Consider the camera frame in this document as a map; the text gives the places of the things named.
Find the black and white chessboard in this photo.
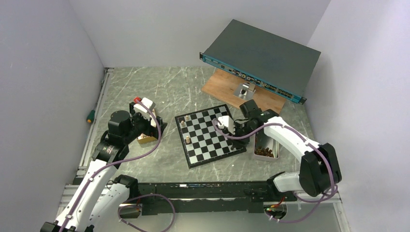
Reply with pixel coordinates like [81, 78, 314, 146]
[175, 104, 246, 168]

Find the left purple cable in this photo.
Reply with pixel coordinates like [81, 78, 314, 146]
[58, 102, 176, 232]

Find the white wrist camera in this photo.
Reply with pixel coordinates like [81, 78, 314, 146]
[132, 97, 156, 119]
[217, 116, 234, 133]

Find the silver metal stand bracket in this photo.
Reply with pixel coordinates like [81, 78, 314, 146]
[234, 82, 256, 101]

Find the white tray with dark pieces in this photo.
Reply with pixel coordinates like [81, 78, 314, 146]
[252, 131, 279, 162]

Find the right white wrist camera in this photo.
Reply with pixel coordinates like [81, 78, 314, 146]
[217, 116, 234, 133]

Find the gold tin tray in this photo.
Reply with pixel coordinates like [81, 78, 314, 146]
[136, 116, 157, 145]

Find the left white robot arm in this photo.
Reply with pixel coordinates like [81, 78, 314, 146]
[41, 110, 167, 232]

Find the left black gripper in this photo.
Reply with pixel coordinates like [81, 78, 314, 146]
[123, 102, 166, 144]

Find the orange green screwdriver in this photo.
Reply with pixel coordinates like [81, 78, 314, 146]
[86, 110, 96, 123]

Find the dark grey network switch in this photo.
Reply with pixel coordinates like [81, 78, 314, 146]
[199, 19, 321, 104]

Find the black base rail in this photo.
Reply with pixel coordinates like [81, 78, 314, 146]
[120, 181, 296, 218]

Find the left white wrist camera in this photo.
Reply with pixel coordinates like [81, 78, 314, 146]
[132, 97, 156, 119]

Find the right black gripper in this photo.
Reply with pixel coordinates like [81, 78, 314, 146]
[228, 121, 259, 148]

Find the wooden board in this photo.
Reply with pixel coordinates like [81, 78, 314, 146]
[201, 69, 286, 114]

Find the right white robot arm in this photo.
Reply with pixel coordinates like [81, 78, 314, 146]
[216, 100, 342, 201]

